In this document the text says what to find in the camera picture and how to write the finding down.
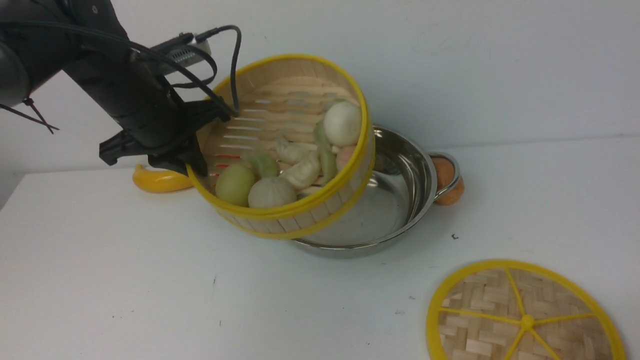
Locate small green dumpling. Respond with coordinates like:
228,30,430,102
313,120,338,186

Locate yellow banana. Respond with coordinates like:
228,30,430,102
132,164,194,194

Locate pink dumpling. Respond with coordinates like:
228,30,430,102
336,145,357,172

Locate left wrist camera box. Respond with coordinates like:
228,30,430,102
139,33,217,76

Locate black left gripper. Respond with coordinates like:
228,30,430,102
62,0,233,176

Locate bamboo steamer lid yellow frame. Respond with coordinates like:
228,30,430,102
425,259,627,360

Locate white dumpling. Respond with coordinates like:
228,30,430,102
275,136,313,166

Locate pale flat dumpling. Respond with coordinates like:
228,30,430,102
279,150,322,191

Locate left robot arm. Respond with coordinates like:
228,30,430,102
1,0,242,173

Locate yellow-green bun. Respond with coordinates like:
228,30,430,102
215,163,257,207

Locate bamboo steamer basket yellow rim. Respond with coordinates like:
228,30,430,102
187,54,376,240

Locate beige round bun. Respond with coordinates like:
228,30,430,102
247,177,297,208

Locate white round bun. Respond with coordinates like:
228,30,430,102
323,101,362,148

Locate stainless steel pot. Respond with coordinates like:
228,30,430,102
292,125,462,259

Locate orange fruit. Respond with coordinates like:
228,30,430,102
431,157,465,207

